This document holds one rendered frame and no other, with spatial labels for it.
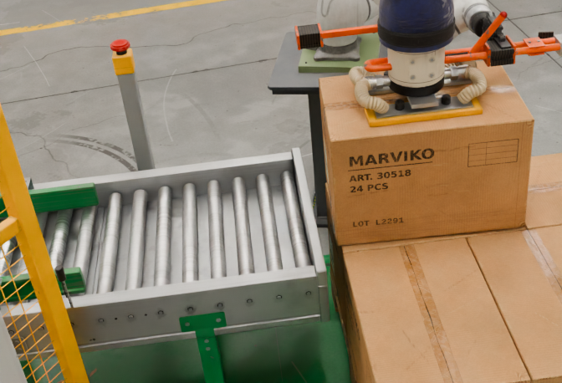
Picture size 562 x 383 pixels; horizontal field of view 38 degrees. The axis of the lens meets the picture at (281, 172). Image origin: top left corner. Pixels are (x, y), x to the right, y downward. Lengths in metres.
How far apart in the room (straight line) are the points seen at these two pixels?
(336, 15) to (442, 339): 1.36
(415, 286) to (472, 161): 0.41
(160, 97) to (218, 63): 0.49
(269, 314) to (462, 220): 0.67
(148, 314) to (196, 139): 1.93
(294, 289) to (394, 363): 0.41
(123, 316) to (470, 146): 1.15
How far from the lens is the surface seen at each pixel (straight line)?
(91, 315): 2.53
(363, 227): 2.58
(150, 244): 2.84
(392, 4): 2.36
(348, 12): 3.14
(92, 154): 4.37
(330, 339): 3.08
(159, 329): 2.56
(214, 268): 2.59
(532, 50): 2.58
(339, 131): 2.42
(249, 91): 4.70
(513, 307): 2.44
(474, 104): 2.50
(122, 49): 2.93
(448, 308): 2.42
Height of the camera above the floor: 2.21
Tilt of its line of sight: 34 degrees down
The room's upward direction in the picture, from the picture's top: 6 degrees counter-clockwise
